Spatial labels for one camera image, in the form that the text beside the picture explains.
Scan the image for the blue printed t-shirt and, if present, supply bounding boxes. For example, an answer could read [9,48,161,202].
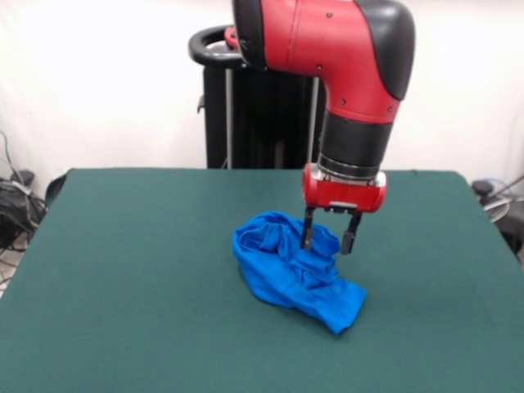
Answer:
[232,210,368,337]

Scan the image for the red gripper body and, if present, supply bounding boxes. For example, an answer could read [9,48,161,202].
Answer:
[301,163,388,215]

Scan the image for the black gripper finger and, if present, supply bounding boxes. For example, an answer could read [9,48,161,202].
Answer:
[341,212,364,255]
[300,206,318,251]

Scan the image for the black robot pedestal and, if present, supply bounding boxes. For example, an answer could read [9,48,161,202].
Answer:
[187,24,328,169]

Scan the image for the black cable tangle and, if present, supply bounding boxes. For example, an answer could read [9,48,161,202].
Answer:
[470,175,524,263]
[0,130,48,287]

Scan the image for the dark green table cloth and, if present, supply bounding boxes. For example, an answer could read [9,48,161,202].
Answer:
[0,167,524,393]

